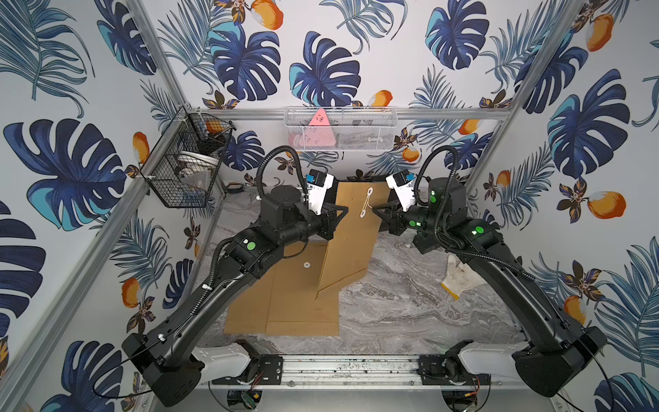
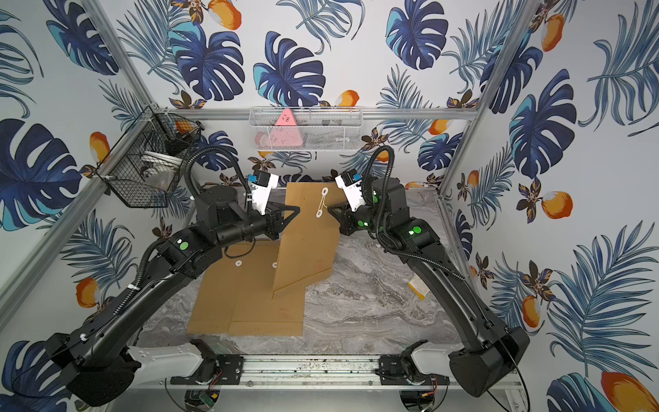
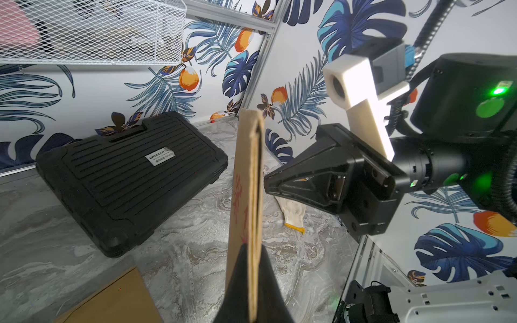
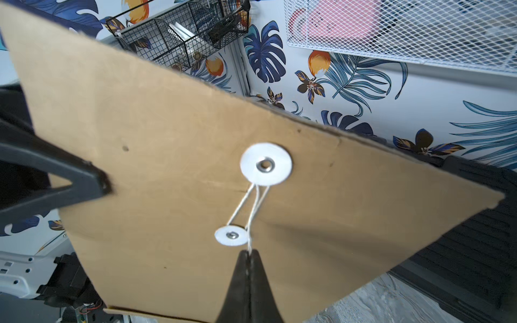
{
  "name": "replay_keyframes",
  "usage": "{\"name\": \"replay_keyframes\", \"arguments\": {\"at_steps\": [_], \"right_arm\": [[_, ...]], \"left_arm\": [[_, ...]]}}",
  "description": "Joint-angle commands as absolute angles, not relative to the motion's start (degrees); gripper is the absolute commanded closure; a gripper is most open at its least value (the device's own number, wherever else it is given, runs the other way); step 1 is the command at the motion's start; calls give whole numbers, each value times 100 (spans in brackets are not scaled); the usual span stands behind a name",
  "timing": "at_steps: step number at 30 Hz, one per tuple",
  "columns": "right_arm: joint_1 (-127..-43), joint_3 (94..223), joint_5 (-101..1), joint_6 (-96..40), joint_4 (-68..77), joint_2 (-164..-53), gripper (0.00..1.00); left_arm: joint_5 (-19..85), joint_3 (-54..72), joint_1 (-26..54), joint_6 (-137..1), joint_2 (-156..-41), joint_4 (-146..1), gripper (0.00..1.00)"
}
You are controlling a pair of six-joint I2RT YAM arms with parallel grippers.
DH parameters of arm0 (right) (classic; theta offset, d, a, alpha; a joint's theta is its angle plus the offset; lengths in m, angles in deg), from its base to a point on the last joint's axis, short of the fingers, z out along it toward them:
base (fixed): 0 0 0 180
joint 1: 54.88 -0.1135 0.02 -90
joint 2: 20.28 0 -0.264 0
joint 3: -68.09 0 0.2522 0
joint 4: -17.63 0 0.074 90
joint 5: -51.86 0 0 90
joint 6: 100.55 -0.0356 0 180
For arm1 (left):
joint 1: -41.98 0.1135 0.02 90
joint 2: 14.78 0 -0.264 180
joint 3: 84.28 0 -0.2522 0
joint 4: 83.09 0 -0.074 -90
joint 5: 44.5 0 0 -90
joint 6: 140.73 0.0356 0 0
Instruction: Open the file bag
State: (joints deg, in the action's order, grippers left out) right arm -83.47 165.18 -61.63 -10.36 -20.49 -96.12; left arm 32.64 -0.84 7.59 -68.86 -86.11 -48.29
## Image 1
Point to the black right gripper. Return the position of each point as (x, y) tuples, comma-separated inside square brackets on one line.
[(393, 216)]

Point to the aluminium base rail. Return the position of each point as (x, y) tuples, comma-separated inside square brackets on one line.
[(345, 372)]

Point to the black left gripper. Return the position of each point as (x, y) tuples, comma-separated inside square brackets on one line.
[(329, 221)]

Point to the black wire basket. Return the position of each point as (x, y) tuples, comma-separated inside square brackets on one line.
[(188, 159)]

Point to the brown file bag stack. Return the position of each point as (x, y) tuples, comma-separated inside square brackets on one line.
[(348, 255)]

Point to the pink triangular item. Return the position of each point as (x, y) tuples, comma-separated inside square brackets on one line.
[(311, 131)]

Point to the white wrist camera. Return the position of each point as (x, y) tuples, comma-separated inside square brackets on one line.
[(403, 183), (320, 190)]

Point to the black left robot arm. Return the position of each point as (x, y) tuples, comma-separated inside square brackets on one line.
[(288, 214)]

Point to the clear wall shelf basket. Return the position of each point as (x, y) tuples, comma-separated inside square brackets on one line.
[(368, 129)]

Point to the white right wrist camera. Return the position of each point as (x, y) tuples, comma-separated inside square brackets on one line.
[(403, 183)]

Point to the white work glove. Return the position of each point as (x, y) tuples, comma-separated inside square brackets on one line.
[(460, 277)]

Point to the black plastic tool case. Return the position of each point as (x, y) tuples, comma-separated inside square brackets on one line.
[(365, 179)]

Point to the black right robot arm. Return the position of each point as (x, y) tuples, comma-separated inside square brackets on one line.
[(557, 347)]

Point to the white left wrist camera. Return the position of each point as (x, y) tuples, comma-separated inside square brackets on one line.
[(320, 190)]

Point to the black round tape roll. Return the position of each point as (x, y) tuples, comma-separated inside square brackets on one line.
[(235, 188)]

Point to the brown kraft file bag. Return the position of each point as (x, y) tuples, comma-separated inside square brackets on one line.
[(249, 313)]

